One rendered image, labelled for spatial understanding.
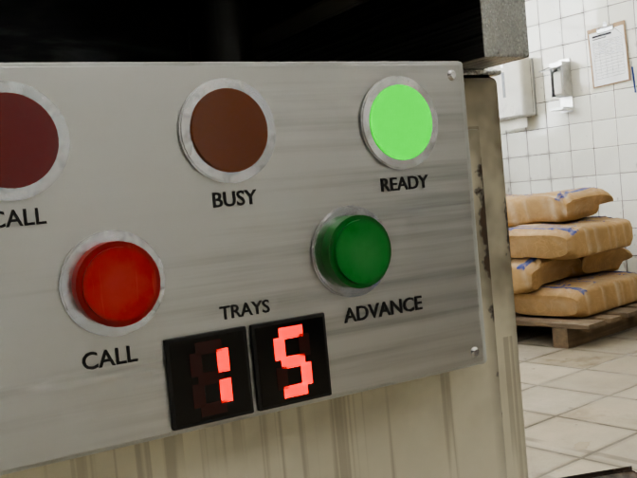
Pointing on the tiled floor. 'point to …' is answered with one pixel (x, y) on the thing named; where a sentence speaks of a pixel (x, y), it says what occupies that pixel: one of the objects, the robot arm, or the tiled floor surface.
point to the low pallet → (593, 328)
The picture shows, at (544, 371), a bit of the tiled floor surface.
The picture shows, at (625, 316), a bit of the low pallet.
